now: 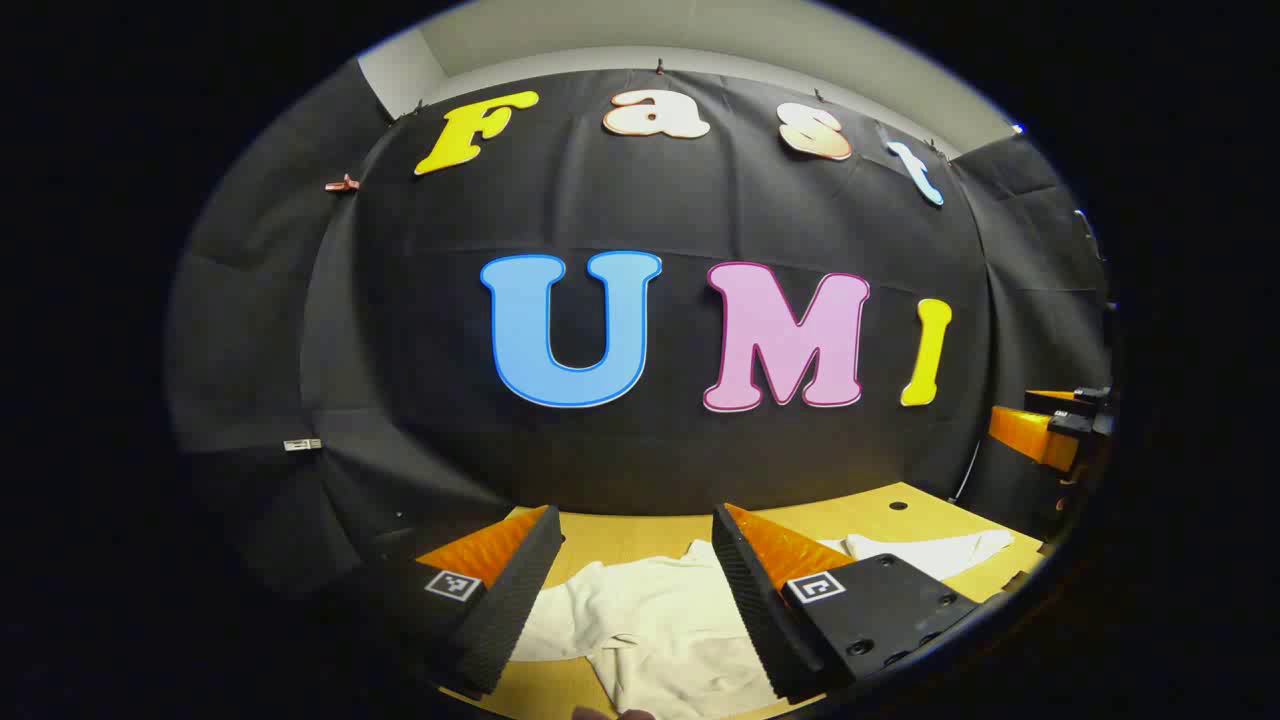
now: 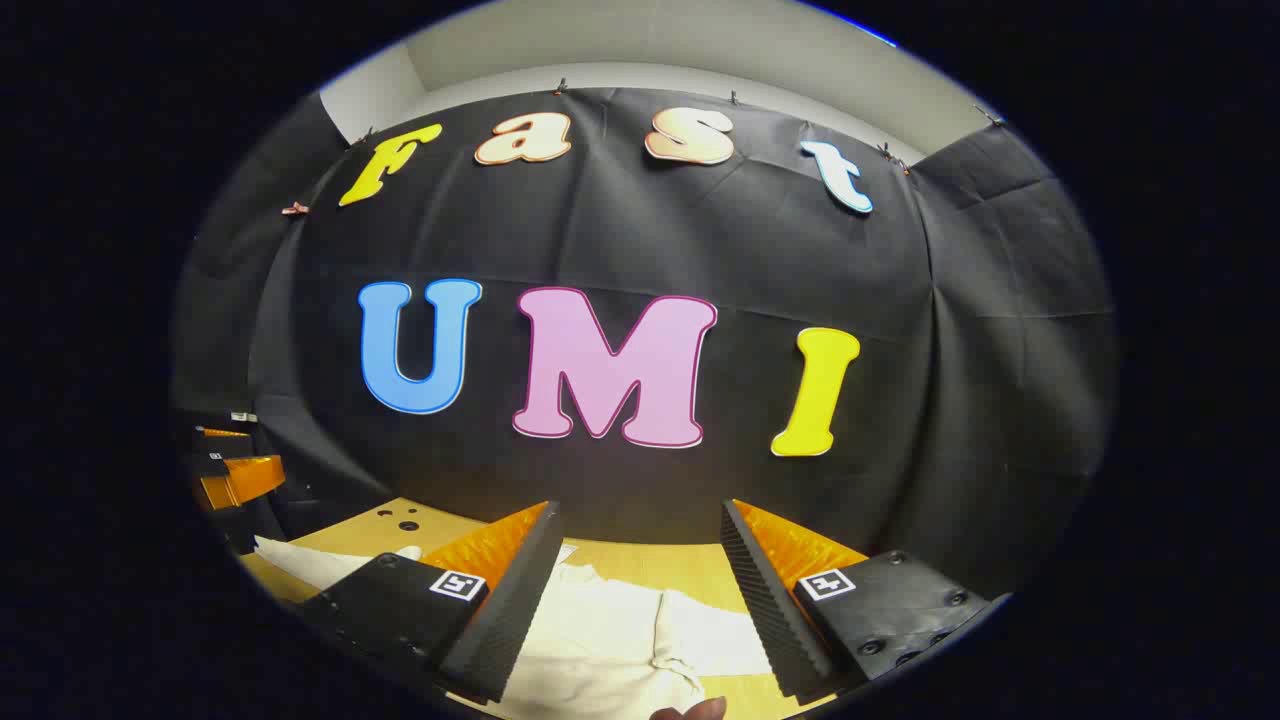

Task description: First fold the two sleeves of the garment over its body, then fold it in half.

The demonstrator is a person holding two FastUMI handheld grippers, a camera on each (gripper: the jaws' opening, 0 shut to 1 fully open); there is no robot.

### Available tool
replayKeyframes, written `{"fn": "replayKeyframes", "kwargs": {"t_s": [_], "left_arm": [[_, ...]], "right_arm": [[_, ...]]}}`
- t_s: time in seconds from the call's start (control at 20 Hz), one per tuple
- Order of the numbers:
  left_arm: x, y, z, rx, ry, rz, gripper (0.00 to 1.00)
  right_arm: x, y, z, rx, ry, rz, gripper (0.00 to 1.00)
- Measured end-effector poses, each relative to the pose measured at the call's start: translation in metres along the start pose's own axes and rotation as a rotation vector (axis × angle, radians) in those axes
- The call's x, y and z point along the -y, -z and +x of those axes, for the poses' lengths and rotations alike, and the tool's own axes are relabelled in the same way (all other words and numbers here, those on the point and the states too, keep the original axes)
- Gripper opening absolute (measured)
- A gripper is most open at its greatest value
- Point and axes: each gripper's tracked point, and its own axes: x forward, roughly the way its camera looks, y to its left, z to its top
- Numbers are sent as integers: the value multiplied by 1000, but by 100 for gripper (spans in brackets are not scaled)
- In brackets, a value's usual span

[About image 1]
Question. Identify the small white cloth clip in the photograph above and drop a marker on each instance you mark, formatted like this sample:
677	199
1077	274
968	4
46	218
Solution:
302	444

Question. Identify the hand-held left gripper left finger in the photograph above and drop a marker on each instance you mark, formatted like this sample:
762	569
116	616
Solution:
515	610

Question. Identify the white zip-neck garment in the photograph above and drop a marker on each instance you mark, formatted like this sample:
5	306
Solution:
660	620

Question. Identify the black backdrop cloth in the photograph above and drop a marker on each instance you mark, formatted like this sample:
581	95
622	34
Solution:
650	200

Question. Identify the small red cloth clip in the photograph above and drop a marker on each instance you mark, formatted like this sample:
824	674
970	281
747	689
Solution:
342	184

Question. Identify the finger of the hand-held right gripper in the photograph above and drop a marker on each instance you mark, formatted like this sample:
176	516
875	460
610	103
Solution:
1050	400
1030	432

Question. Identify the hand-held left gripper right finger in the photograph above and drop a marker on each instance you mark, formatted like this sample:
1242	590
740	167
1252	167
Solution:
755	610

